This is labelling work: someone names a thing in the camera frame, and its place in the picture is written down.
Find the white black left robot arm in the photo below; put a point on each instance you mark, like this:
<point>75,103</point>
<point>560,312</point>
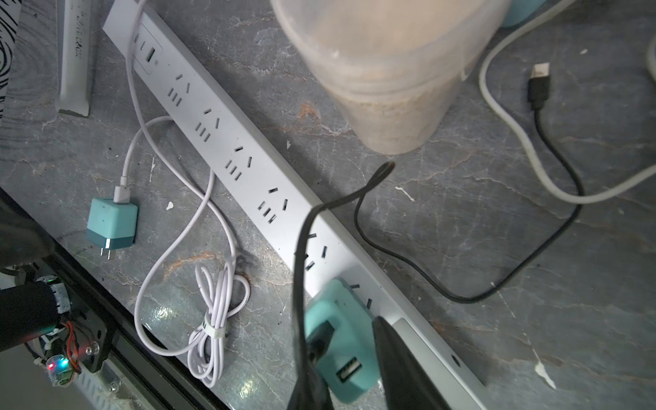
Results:
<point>51,308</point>

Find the blue earbud case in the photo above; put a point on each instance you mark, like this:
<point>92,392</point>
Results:
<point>521,10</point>

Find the white power strip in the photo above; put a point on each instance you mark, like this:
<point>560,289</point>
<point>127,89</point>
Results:
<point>275,197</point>

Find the clear plastic grain jar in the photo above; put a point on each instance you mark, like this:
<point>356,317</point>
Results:
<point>393,68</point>

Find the teal charger with lilac cable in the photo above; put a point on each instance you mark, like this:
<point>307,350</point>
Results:
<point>111,226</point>

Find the teal charger with black cable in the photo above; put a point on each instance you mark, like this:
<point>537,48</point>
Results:
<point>350,365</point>

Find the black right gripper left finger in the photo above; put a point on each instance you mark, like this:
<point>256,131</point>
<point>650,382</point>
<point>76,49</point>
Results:
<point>310,391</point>

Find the metal kitchen tongs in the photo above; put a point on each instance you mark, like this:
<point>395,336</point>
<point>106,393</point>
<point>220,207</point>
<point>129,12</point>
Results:
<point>76,34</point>

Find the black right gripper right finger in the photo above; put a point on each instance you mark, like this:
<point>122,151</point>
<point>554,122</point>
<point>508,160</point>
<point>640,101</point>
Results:
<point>406,384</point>

